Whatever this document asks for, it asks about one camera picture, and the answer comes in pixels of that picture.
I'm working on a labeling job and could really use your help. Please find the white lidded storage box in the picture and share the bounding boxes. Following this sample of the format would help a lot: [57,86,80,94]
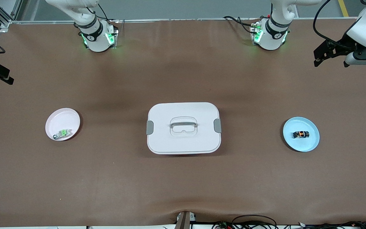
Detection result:
[146,102,222,155]

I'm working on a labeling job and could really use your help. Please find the pale pink round plate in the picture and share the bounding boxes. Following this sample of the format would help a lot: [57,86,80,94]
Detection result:
[45,108,81,141]

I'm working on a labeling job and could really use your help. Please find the light blue round plate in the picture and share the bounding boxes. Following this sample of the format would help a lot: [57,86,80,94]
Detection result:
[283,117,320,152]

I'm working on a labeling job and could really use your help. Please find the brown table mat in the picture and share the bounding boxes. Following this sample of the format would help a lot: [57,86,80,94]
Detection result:
[0,19,366,228]

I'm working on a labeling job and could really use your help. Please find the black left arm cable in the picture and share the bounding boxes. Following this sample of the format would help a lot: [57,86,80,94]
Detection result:
[312,0,346,49]

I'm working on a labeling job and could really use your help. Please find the green grey switch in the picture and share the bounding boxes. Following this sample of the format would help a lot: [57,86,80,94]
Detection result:
[53,128,73,140]

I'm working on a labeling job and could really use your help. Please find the black base power cable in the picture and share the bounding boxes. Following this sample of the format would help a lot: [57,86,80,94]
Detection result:
[223,16,254,34]

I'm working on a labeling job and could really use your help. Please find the aluminium table edge rail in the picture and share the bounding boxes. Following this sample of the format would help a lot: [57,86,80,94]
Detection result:
[0,18,361,24]

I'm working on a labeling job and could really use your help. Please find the black cable bundle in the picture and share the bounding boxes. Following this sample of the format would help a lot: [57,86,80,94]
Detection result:
[297,221,366,229]

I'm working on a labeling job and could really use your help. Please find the black looped cable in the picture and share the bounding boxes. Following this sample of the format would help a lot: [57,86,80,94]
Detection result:
[212,214,279,229]

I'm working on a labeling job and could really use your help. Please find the metal mount bracket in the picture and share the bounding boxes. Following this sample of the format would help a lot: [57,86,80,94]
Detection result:
[175,211,197,229]

